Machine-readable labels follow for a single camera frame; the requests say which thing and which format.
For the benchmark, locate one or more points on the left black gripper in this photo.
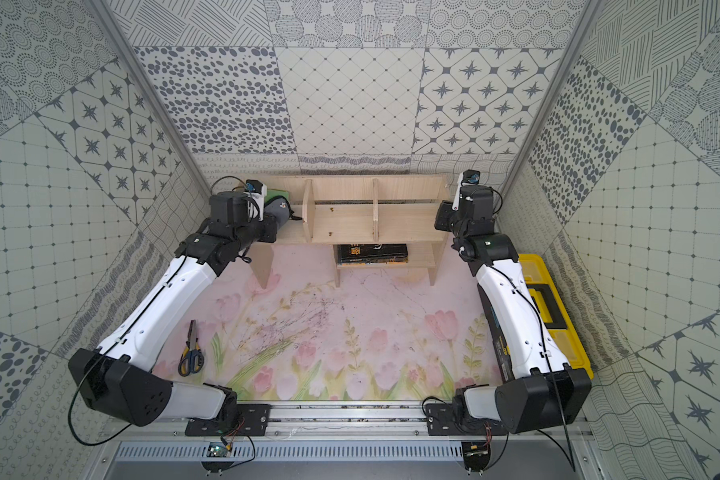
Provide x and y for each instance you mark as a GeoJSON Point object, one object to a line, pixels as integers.
{"type": "Point", "coordinates": [278, 212]}

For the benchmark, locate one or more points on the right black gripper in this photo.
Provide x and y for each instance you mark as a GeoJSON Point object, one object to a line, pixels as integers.
{"type": "Point", "coordinates": [445, 212]}

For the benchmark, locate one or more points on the grey green cleaning cloth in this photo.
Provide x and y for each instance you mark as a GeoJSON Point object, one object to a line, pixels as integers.
{"type": "Point", "coordinates": [277, 203]}

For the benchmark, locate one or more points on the light wooden bookshelf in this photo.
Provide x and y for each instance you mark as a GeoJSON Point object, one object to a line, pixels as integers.
{"type": "Point", "coordinates": [367, 209]}

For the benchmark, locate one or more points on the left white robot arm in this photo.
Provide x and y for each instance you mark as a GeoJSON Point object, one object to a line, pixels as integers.
{"type": "Point", "coordinates": [116, 378]}

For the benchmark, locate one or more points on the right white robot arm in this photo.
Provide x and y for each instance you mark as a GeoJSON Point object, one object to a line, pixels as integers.
{"type": "Point", "coordinates": [541, 388]}

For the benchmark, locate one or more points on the yellow black toolbox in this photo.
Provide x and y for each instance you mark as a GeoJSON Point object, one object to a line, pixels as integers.
{"type": "Point", "coordinates": [552, 306]}

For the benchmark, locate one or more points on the black book on shelf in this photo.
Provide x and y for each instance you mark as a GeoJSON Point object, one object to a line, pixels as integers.
{"type": "Point", "coordinates": [372, 253]}

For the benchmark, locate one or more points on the floral pink table mat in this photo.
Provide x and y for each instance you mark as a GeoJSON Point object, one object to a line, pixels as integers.
{"type": "Point", "coordinates": [313, 334]}

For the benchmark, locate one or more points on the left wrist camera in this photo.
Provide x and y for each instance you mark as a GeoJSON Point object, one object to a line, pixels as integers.
{"type": "Point", "coordinates": [256, 189]}

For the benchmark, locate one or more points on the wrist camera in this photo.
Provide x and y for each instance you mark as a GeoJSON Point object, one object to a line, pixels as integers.
{"type": "Point", "coordinates": [256, 189]}
{"type": "Point", "coordinates": [467, 183]}

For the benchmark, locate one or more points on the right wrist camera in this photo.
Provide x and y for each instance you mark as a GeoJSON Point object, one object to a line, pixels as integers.
{"type": "Point", "coordinates": [467, 183]}

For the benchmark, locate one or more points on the yellow handled scissors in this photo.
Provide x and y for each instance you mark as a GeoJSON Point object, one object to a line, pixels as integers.
{"type": "Point", "coordinates": [192, 359]}

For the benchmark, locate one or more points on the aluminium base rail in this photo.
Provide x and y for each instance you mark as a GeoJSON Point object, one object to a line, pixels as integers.
{"type": "Point", "coordinates": [357, 431]}

